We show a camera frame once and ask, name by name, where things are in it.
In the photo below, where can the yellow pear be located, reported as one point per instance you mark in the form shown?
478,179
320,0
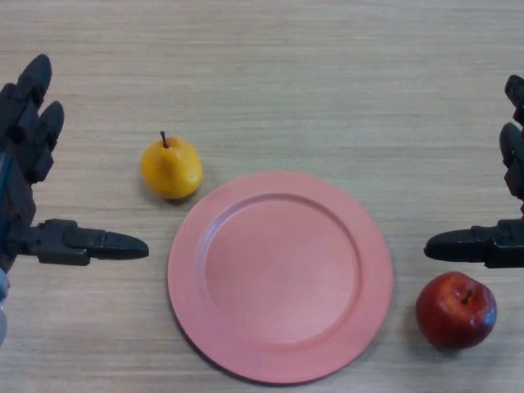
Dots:
170,172

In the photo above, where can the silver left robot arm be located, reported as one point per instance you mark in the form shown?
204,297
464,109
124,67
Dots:
2,311

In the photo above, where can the red apple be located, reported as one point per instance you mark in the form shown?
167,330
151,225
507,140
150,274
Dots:
450,315

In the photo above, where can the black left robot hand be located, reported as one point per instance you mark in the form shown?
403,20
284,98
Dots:
20,135

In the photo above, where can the pink round plate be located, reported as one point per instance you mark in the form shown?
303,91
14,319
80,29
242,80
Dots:
282,278

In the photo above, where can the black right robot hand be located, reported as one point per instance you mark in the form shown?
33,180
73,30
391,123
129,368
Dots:
503,243

